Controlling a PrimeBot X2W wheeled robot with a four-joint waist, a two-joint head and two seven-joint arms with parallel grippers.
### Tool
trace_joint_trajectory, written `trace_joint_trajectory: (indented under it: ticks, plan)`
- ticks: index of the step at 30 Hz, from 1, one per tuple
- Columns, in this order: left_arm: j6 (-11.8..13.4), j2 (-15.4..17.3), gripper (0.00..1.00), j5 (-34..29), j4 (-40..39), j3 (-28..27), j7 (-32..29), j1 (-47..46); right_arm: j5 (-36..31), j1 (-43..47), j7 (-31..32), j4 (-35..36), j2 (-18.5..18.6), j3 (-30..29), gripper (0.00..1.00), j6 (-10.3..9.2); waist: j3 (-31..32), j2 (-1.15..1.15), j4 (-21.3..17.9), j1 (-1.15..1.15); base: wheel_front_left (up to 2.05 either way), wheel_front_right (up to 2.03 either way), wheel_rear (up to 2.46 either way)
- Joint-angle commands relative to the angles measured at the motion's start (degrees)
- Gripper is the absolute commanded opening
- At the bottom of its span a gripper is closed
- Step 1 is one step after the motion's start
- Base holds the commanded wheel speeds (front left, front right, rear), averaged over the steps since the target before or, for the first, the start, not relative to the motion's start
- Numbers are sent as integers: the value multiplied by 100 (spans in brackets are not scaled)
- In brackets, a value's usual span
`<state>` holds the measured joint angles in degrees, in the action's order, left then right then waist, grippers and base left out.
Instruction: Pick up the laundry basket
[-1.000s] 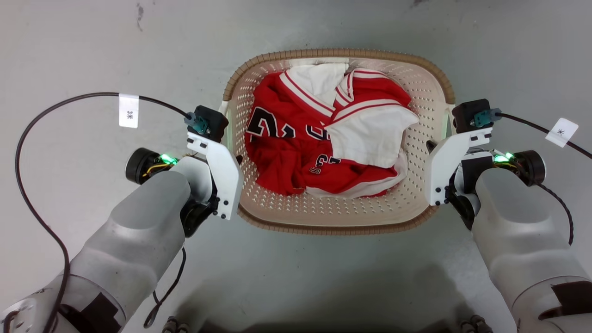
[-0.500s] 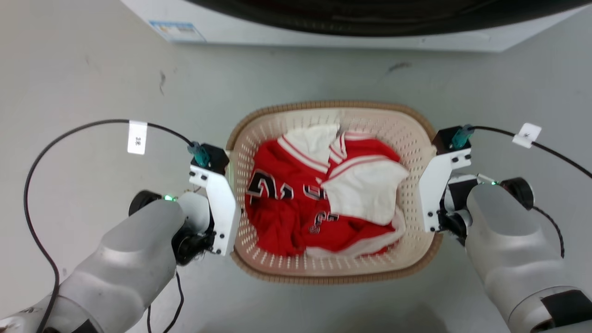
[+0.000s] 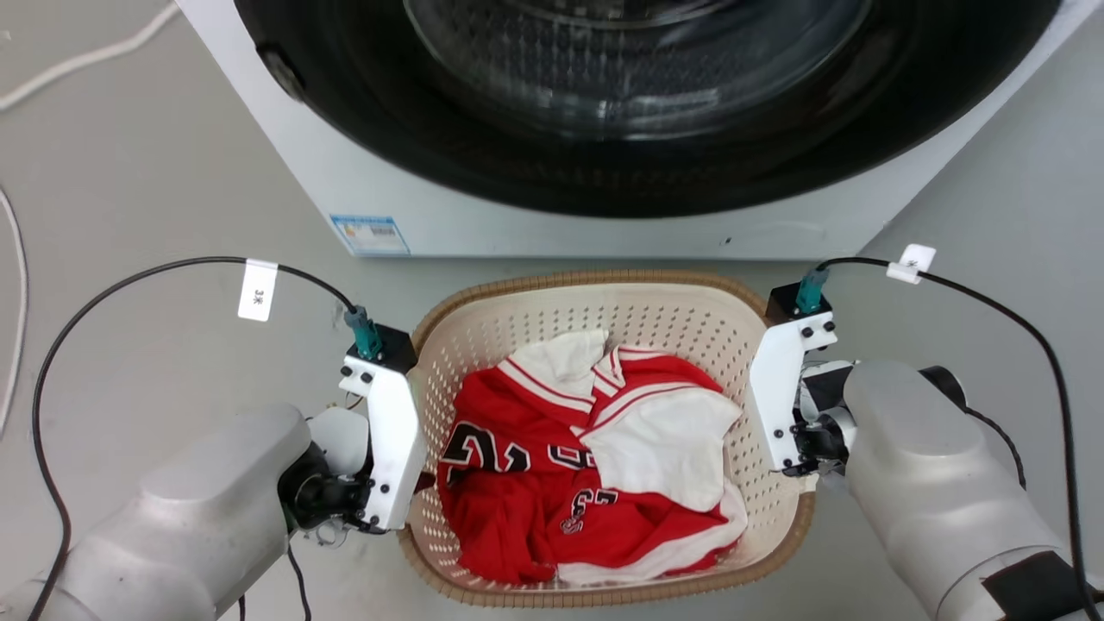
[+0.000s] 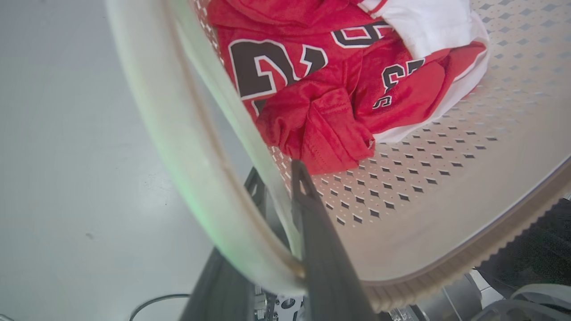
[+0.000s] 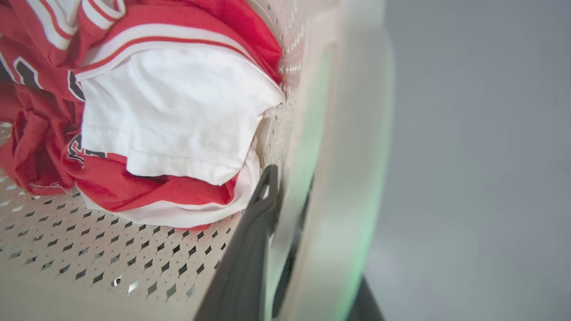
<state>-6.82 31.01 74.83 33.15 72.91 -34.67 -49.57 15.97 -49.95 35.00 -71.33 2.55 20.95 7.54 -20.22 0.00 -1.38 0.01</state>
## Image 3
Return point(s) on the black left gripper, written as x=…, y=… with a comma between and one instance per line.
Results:
x=323, y=496

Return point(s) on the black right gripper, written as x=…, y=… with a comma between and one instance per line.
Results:
x=819, y=435

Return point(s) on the beige perforated plastic laundry basket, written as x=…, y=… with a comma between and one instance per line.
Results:
x=517, y=328

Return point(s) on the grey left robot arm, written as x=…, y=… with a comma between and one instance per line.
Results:
x=190, y=517

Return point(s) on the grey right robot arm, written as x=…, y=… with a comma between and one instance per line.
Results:
x=931, y=483

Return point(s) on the red and white jersey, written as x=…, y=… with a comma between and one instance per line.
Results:
x=509, y=509

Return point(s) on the blue energy label sticker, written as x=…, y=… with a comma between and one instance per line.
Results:
x=371, y=234

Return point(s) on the white front-load washing machine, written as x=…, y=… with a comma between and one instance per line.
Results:
x=604, y=233

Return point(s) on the black round washing machine door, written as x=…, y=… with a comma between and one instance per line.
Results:
x=483, y=155

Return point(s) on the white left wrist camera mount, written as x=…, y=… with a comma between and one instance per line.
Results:
x=392, y=431

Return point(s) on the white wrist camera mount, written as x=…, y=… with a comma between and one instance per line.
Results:
x=780, y=388
x=392, y=431

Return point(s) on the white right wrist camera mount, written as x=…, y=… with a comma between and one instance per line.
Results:
x=780, y=388

